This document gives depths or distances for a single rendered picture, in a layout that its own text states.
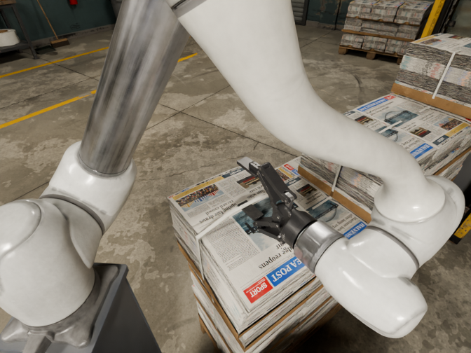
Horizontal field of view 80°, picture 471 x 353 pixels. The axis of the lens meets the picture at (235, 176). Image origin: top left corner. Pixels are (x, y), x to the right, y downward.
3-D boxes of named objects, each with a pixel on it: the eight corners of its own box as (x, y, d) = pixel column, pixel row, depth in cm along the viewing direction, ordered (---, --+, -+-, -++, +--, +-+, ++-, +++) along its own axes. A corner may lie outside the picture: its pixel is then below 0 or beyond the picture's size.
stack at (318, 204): (199, 329, 153) (179, 232, 99) (338, 230, 205) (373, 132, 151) (242, 402, 129) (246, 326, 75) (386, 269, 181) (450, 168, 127)
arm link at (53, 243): (-8, 321, 55) (-93, 256, 40) (52, 244, 68) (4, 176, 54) (69, 335, 53) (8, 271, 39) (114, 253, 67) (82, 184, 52)
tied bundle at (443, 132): (338, 151, 138) (350, 108, 123) (373, 133, 151) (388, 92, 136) (413, 195, 114) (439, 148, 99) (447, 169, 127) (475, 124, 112)
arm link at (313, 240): (310, 283, 52) (287, 261, 56) (340, 258, 56) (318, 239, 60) (317, 253, 47) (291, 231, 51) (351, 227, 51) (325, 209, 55)
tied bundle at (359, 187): (296, 174, 125) (303, 128, 110) (338, 151, 138) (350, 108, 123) (371, 227, 101) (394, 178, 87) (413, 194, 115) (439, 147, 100)
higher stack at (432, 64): (337, 230, 205) (406, 40, 122) (362, 213, 218) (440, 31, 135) (385, 269, 181) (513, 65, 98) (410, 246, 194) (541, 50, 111)
